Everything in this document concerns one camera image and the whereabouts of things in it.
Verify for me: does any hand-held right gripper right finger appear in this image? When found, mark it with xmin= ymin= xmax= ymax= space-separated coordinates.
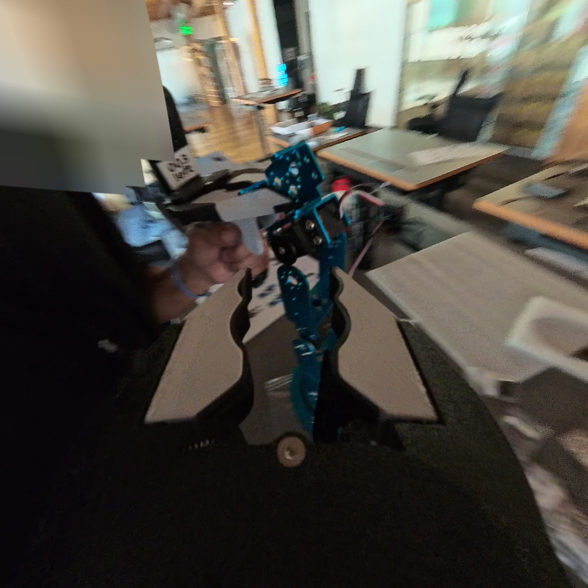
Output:
xmin=334 ymin=267 xmax=439 ymax=421

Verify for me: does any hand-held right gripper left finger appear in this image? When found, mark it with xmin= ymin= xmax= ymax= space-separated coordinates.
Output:
xmin=145 ymin=269 xmax=254 ymax=423

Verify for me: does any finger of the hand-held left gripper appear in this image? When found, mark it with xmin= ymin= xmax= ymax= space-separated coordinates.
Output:
xmin=215 ymin=190 xmax=291 ymax=255

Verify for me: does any red white black servo cable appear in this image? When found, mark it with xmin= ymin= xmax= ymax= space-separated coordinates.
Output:
xmin=337 ymin=183 xmax=387 ymax=273

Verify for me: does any dark grey desk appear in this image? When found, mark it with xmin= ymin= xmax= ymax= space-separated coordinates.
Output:
xmin=239 ymin=220 xmax=588 ymax=588

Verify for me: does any cluttered background desk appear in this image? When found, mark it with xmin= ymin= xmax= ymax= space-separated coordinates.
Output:
xmin=266 ymin=116 xmax=369 ymax=151

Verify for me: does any grey desk with orange edge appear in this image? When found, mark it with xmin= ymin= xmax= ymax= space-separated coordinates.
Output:
xmin=316 ymin=128 xmax=511 ymax=192

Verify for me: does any neighbouring grey desk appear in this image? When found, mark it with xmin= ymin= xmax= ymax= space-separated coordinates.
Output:
xmin=472 ymin=162 xmax=588 ymax=252

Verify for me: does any person's left hand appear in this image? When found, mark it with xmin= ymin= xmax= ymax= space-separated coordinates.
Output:
xmin=180 ymin=222 xmax=271 ymax=296

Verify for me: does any printed assembly manual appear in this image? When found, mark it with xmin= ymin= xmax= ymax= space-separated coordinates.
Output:
xmin=243 ymin=255 xmax=323 ymax=346

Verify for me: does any blue wristband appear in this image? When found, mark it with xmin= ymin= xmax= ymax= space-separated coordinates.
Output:
xmin=170 ymin=264 xmax=212 ymax=300

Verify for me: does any white foam sheet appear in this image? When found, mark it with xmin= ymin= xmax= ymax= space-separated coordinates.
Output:
xmin=365 ymin=231 xmax=588 ymax=383

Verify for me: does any black cylindrical bottle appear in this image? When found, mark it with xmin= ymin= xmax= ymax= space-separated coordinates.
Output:
xmin=347 ymin=202 xmax=390 ymax=270

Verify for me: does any white foam piece with hole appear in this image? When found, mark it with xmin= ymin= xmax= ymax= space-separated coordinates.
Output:
xmin=504 ymin=296 xmax=588 ymax=374

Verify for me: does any loose printed sheet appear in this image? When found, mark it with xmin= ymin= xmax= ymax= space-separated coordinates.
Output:
xmin=408 ymin=146 xmax=479 ymax=167

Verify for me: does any group of small parts bags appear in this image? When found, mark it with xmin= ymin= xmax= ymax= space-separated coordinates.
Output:
xmin=500 ymin=413 xmax=588 ymax=585

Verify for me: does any black mesh office chair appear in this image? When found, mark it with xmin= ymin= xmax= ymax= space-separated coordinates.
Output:
xmin=408 ymin=69 xmax=502 ymax=144

